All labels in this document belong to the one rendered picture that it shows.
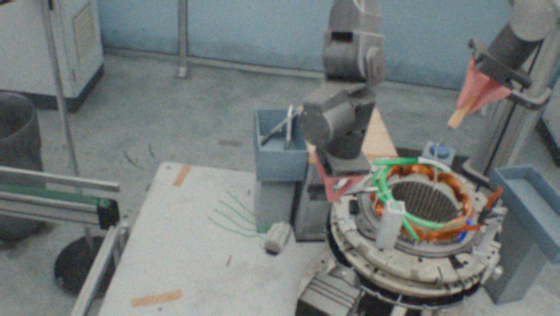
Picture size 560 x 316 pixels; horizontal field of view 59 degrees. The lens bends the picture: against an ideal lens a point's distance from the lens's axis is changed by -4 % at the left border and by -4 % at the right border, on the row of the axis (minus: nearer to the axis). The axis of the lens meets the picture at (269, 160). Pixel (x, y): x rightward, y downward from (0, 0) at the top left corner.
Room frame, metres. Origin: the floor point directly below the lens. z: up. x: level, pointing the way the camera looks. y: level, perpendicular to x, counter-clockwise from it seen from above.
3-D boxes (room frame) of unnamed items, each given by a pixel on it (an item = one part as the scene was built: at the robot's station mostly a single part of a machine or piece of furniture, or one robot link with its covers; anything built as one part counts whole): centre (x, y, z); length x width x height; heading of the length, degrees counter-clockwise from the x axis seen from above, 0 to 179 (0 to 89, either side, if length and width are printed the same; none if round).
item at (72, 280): (1.35, 0.69, 0.01); 0.34 x 0.34 x 0.02
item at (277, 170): (0.97, -0.02, 0.92); 0.17 x 0.11 x 0.28; 9
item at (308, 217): (0.99, -0.17, 0.91); 0.19 x 0.19 x 0.26; 9
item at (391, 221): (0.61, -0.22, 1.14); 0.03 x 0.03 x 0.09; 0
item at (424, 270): (0.71, -0.29, 1.09); 0.32 x 0.32 x 0.01
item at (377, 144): (0.99, -0.17, 1.05); 0.20 x 0.19 x 0.02; 99
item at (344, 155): (0.66, -0.12, 1.28); 0.10 x 0.07 x 0.07; 17
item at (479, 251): (0.61, -0.38, 1.15); 0.03 x 0.02 x 0.12; 82
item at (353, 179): (0.65, -0.11, 1.21); 0.07 x 0.07 x 0.09; 17
